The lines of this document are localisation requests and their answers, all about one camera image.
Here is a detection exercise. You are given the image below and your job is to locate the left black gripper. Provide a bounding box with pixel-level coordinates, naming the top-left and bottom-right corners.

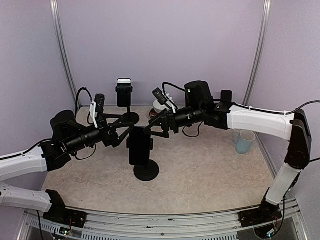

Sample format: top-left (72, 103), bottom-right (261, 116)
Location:
top-left (65, 113), bottom-right (134, 154)

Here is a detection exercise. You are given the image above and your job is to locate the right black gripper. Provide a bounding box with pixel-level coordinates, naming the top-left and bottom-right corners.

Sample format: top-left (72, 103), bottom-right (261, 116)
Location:
top-left (144, 103), bottom-right (205, 138)

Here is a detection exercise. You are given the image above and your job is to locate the black phone blue edge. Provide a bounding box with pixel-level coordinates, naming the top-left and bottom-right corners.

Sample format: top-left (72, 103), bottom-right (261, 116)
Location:
top-left (127, 126), bottom-right (151, 167)

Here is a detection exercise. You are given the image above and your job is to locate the tall black phone stand front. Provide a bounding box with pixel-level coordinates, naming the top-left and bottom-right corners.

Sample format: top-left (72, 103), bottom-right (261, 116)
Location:
top-left (115, 85), bottom-right (140, 124)

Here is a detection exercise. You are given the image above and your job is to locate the tall black phone stand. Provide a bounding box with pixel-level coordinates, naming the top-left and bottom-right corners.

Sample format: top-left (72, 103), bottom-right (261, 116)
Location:
top-left (127, 138), bottom-right (160, 182)
top-left (115, 85), bottom-right (140, 124)

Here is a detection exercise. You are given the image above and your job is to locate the black phone white edge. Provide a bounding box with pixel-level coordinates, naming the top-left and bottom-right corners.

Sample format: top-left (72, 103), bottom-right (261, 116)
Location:
top-left (115, 78), bottom-right (133, 107)

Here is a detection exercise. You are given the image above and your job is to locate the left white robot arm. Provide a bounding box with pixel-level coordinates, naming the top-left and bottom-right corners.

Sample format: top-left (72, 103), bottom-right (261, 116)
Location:
top-left (0, 110), bottom-right (140, 223)

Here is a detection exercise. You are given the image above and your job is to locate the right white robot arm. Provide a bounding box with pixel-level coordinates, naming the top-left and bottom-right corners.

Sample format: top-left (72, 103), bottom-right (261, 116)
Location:
top-left (144, 80), bottom-right (312, 222)

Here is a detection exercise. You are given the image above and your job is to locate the red patterned saucer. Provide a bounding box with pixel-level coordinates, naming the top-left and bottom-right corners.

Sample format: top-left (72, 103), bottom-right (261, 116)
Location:
top-left (149, 109), bottom-right (158, 119)

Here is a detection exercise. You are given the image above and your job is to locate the white ceramic bowl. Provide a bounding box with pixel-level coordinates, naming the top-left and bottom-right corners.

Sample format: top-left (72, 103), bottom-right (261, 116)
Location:
top-left (152, 100), bottom-right (167, 114)

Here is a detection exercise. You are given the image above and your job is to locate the light blue mug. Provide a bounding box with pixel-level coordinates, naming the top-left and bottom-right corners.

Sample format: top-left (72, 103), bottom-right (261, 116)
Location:
top-left (231, 130), bottom-right (256, 155)

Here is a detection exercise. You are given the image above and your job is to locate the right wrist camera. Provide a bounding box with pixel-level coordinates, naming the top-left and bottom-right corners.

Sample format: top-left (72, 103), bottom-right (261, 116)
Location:
top-left (152, 87), bottom-right (178, 113)

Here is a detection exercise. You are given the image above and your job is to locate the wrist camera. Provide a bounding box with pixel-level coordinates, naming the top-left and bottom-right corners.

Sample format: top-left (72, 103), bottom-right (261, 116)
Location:
top-left (152, 87), bottom-right (178, 113)
top-left (88, 93), bottom-right (105, 129)

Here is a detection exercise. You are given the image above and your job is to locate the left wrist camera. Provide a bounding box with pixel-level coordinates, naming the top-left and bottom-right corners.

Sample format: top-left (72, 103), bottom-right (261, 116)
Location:
top-left (88, 93), bottom-right (105, 129)

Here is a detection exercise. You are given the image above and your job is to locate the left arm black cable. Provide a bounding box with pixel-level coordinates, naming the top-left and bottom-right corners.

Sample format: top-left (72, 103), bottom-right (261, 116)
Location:
top-left (73, 86), bottom-right (97, 161)

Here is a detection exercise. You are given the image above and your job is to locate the aluminium front rail frame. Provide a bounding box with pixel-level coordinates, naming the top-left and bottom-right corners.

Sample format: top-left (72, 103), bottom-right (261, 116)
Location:
top-left (18, 197), bottom-right (308, 240)

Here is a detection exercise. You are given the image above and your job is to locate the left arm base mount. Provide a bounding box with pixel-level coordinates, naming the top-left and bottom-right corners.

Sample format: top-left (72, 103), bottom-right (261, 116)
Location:
top-left (43, 207), bottom-right (87, 228)

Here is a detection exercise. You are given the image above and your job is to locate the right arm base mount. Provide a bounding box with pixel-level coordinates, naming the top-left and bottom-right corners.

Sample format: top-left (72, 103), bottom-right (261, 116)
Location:
top-left (238, 204), bottom-right (283, 228)

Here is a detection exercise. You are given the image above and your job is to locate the left aluminium corner post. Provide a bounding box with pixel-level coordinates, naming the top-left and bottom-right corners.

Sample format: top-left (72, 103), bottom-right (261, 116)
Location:
top-left (49, 0), bottom-right (81, 108)

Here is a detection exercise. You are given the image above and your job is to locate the aluminium corner post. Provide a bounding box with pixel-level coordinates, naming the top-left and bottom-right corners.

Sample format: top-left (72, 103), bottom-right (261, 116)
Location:
top-left (49, 0), bottom-right (81, 108)
top-left (242, 0), bottom-right (272, 106)

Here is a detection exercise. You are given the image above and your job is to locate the right aluminium corner post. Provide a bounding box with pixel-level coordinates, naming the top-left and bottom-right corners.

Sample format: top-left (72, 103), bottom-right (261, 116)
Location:
top-left (242, 0), bottom-right (272, 106)

